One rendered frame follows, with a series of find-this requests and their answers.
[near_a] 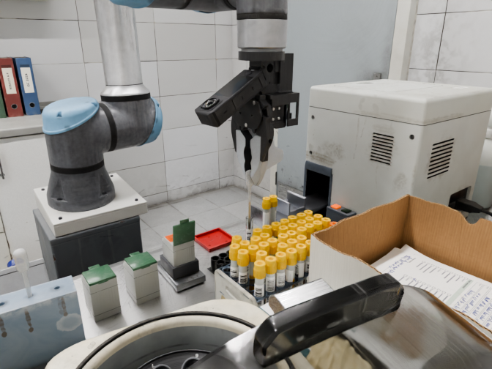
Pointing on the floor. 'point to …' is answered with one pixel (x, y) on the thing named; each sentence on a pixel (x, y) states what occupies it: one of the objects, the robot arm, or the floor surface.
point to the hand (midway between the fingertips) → (250, 177)
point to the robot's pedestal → (87, 246)
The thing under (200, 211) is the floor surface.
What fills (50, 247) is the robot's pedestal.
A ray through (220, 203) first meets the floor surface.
